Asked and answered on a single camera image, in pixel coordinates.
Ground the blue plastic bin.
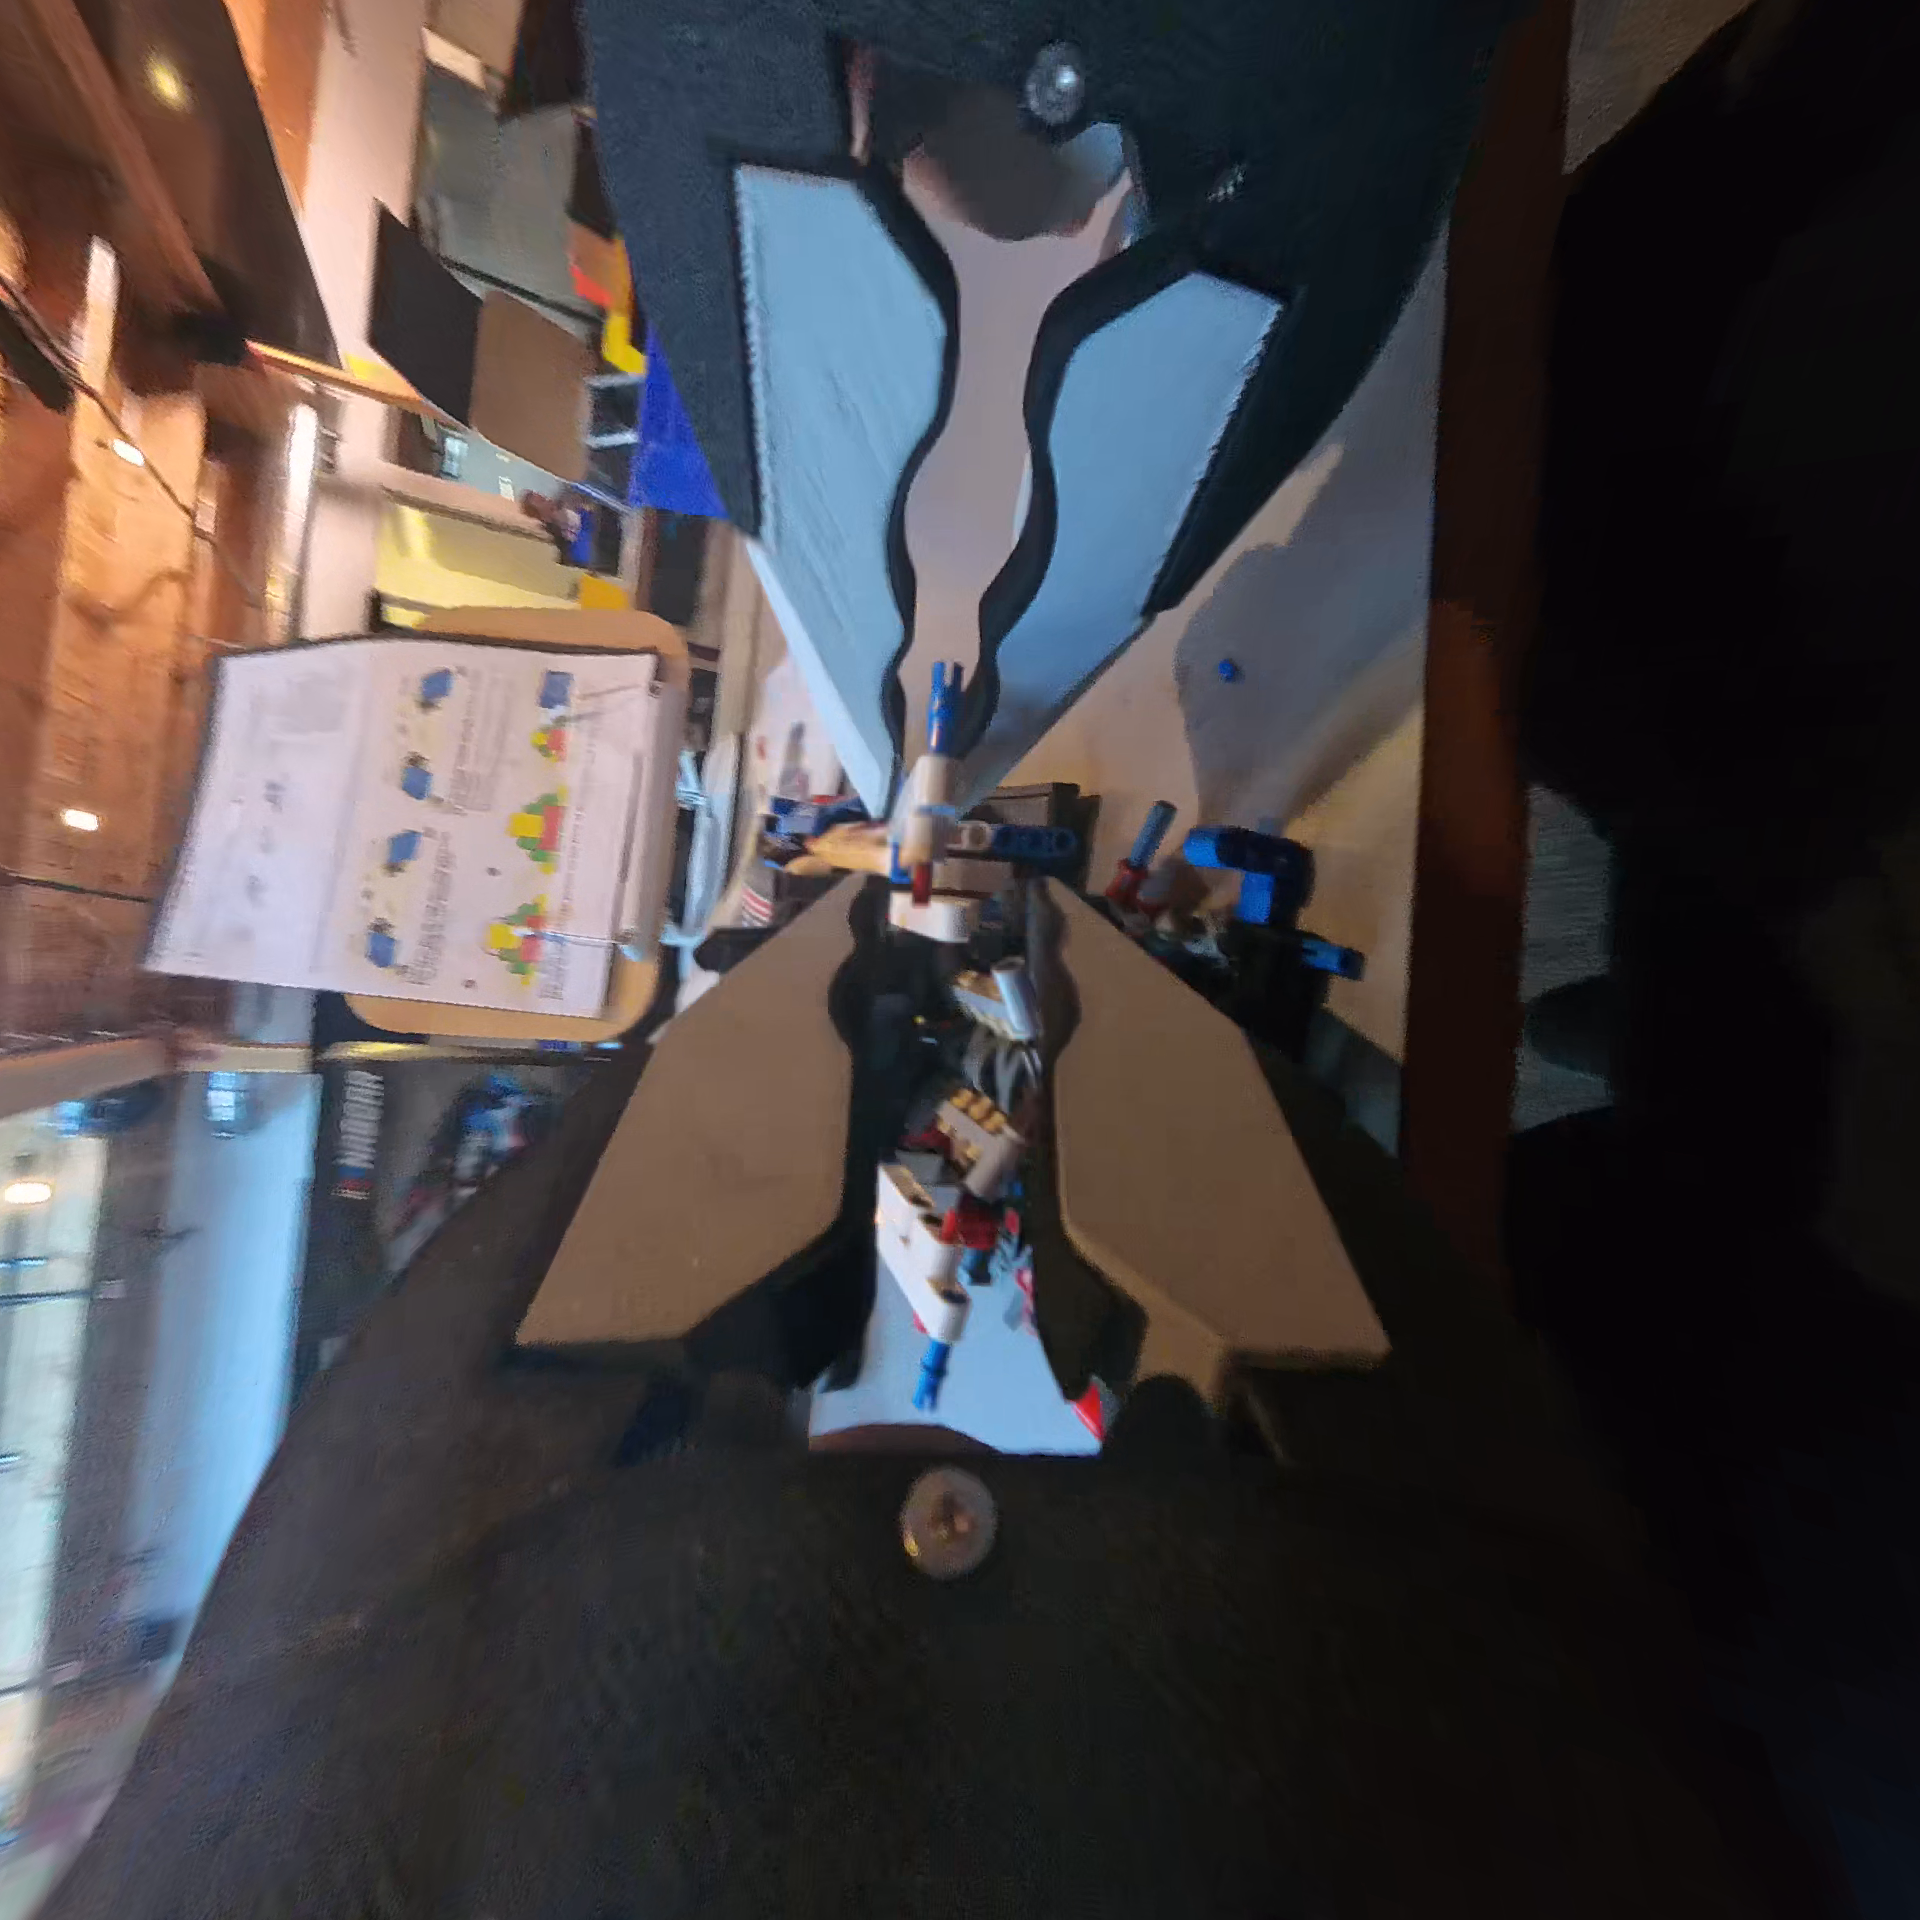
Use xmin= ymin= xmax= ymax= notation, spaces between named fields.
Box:
xmin=627 ymin=323 xmax=731 ymax=522

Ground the white beam assembly with pins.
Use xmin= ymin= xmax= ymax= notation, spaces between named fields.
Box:
xmin=809 ymin=661 xmax=999 ymax=947

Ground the grey desk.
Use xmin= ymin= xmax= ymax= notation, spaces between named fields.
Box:
xmin=703 ymin=223 xmax=1449 ymax=1455

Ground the tan clipboard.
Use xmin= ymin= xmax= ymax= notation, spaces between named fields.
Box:
xmin=345 ymin=607 xmax=694 ymax=1044

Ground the black toy set box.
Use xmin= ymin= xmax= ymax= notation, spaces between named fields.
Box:
xmin=307 ymin=1043 xmax=601 ymax=1354

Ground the toy brick race car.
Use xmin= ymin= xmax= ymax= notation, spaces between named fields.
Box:
xmin=749 ymin=779 xmax=1367 ymax=1464

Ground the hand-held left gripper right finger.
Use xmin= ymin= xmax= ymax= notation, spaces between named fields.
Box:
xmin=1031 ymin=880 xmax=1392 ymax=1400

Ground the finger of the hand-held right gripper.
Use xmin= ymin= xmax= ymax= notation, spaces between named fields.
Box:
xmin=941 ymin=275 xmax=1286 ymax=818
xmin=731 ymin=162 xmax=961 ymax=818

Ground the printed instruction sheet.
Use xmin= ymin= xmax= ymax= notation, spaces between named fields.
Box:
xmin=142 ymin=638 xmax=677 ymax=1021

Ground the black monitor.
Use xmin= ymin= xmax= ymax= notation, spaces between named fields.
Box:
xmin=367 ymin=202 xmax=485 ymax=429

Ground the large bright window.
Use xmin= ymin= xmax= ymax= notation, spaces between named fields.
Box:
xmin=0 ymin=1117 xmax=121 ymax=1846

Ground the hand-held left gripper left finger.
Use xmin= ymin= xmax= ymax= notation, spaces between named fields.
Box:
xmin=515 ymin=874 xmax=889 ymax=1394

